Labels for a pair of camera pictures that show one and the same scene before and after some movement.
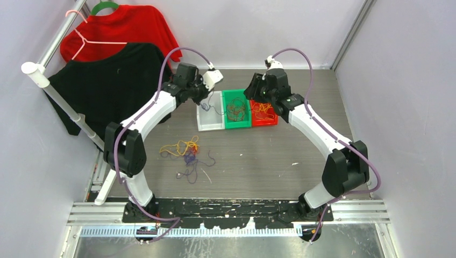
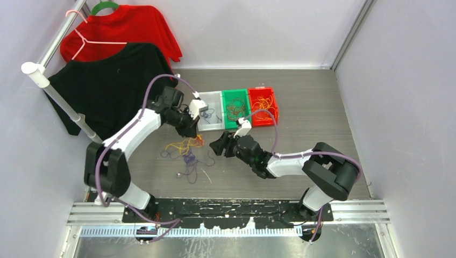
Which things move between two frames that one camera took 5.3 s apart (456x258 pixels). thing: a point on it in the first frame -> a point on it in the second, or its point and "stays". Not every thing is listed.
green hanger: (102, 5) stays
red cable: (235, 109) stays
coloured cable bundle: (189, 150) stays
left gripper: (205, 92) -> (190, 130)
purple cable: (206, 107) -> (207, 113)
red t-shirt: (107, 29) stays
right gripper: (251, 92) -> (226, 141)
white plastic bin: (210, 112) stays
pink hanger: (85, 41) stays
